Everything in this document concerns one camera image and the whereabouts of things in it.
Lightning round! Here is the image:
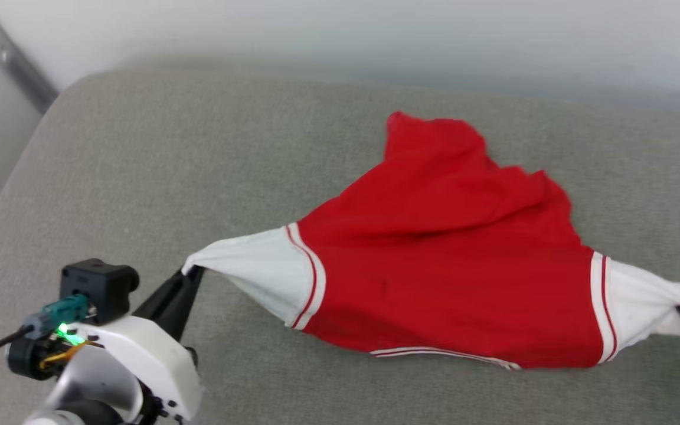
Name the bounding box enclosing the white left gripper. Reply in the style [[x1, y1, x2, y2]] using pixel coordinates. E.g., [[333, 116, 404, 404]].
[[68, 267, 206, 423]]

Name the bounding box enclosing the red and white basketball jersey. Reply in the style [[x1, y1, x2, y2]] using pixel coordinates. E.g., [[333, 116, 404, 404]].
[[182, 111, 680, 371]]

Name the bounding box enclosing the grey fabric sofa seat cushion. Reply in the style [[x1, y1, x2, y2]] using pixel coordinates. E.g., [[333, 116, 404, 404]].
[[0, 68, 680, 425]]

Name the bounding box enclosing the light grey sofa backrest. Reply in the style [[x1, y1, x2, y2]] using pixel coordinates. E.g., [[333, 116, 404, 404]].
[[0, 0, 680, 113]]

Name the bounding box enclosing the teal left camera connector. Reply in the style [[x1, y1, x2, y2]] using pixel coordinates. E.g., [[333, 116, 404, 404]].
[[24, 294, 96, 340]]

